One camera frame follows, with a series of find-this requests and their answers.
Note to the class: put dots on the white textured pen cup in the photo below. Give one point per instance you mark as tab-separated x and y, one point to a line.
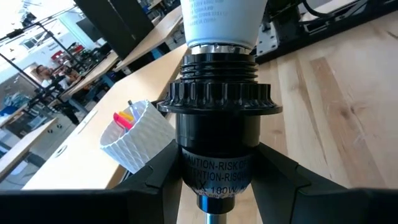
140	143

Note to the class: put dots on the large light wooden desk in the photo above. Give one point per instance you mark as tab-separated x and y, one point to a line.
77	161

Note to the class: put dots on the black room partition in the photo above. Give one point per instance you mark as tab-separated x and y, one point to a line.
118	21

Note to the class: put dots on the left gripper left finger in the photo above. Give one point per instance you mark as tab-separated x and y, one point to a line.
93	205

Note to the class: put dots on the white lightbulb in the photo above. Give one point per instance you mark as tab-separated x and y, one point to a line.
220	21

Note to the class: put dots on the silver pen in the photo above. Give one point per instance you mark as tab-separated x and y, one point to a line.
130	103

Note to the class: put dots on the black aluminium table frame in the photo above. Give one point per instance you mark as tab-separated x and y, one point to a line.
342	26

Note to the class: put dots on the person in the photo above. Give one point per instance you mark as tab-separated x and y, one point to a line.
43	74

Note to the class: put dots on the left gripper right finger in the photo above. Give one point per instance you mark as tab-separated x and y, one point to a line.
311	202

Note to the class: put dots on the yellow marker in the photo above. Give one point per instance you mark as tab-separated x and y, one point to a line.
127	115

